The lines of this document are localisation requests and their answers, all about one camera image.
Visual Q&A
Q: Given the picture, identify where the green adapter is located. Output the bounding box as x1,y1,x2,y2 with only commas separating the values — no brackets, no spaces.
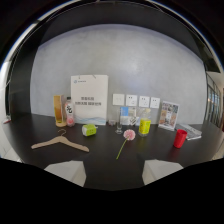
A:
81,123,98,137

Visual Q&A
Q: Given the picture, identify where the wooden clothes hanger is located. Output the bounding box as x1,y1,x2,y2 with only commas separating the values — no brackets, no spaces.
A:
30,128,90,153

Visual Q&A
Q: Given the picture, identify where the red plastic cup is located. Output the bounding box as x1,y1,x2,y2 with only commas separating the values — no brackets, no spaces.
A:
172,129,188,149

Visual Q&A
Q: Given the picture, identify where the pink artificial flower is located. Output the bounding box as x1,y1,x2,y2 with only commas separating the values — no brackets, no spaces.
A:
115,128,137,161

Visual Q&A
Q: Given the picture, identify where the yellow label drink bottle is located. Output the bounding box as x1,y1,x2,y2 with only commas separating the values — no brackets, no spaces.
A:
138,107,152,138

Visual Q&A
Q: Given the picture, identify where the folded grey brochure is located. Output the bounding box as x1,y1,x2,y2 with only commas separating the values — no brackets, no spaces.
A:
175,123,203,141

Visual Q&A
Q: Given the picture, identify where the colourful standing picture card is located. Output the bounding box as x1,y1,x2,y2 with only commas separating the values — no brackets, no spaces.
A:
157,100,181,131

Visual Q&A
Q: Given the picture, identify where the pink label drink bottle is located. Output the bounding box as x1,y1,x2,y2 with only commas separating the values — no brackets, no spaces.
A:
64,96,76,128

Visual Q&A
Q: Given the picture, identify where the clear wine glass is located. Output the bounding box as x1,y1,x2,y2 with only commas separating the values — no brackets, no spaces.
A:
115,106,124,135

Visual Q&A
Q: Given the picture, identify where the blue white small box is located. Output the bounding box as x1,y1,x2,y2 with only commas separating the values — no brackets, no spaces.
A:
119,106,138,127

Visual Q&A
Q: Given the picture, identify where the tall amber glass bottle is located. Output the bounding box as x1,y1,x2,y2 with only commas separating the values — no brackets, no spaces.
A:
53,94,68,128

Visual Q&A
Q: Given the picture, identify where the white paper shopping bag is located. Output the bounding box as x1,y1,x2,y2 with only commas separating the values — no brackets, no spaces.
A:
70,74,110,126

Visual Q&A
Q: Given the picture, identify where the white wall socket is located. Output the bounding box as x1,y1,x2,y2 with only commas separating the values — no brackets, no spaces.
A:
149,96,161,110
138,95,151,109
112,93,126,107
125,94,138,108

